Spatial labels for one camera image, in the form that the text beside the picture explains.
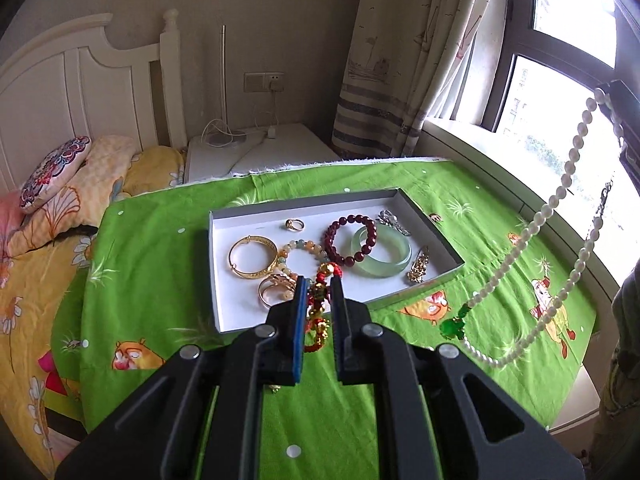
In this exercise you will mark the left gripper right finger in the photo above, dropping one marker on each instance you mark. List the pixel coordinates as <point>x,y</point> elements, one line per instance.
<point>437,414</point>

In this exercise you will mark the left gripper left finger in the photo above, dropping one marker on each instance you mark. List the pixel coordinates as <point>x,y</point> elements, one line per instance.
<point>199,413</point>

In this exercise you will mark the gold chain hair clip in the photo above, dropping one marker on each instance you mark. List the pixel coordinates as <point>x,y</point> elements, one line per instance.
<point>418,269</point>

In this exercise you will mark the silver rhinestone brooch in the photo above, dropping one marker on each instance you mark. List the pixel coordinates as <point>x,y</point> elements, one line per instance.
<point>387,218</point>

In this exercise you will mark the grey white jewelry tray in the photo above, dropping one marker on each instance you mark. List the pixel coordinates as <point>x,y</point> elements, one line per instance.
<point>295,237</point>

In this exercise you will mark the dark framed window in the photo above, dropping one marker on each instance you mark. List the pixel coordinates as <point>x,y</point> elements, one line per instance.
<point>588,41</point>

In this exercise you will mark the yellow floral bed sheet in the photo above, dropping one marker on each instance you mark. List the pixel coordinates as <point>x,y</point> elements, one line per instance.
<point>40,411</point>

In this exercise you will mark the pale green jade bangle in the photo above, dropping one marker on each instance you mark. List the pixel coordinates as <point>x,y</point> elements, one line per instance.
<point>389,256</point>

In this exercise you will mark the patterned beige curtain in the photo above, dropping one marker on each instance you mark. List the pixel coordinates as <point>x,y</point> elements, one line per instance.
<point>401,63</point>

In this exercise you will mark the yellow floral pillow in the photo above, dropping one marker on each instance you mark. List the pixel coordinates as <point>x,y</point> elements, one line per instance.
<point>82,200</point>

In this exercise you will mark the white bedside table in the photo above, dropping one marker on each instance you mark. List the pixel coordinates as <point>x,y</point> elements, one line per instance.
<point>254,150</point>

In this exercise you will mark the pink folded quilt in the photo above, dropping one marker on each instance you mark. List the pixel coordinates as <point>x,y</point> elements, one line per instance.
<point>11,218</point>

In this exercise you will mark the embroidered round pillow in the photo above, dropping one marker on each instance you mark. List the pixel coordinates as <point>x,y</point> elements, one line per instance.
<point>53,172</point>

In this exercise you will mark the white bed headboard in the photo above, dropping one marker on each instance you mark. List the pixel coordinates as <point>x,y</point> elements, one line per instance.
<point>70,81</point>

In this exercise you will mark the wall power socket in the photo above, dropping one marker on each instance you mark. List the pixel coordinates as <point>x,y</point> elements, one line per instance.
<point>258,82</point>

